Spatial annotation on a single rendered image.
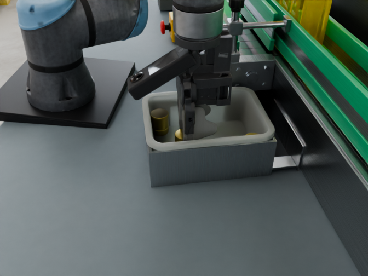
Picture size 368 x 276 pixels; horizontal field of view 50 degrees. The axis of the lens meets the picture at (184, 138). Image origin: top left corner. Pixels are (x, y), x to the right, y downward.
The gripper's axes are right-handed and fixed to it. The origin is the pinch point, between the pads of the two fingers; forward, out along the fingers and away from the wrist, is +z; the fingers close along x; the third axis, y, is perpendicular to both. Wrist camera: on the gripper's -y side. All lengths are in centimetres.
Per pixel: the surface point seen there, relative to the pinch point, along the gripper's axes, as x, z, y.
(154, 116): 8.7, 0.7, -4.6
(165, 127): 6.0, 1.6, -2.7
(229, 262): -23.4, 5.4, 3.0
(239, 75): 12.6, -4.9, 13.4
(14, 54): 221, 81, -89
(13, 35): 255, 81, -96
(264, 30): 21.3, -10.5, 20.8
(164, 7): 81, 4, 5
